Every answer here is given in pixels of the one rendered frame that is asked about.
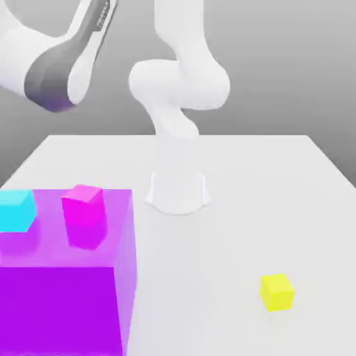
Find small magenta cube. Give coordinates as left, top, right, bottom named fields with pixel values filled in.
left=60, top=184, right=108, bottom=250

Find small yellow cube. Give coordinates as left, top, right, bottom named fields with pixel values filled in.
left=259, top=273, right=296, bottom=312

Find small cyan cube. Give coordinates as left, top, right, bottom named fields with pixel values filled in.
left=0, top=189, right=38, bottom=234

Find large purple box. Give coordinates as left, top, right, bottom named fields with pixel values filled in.
left=0, top=188, right=138, bottom=356

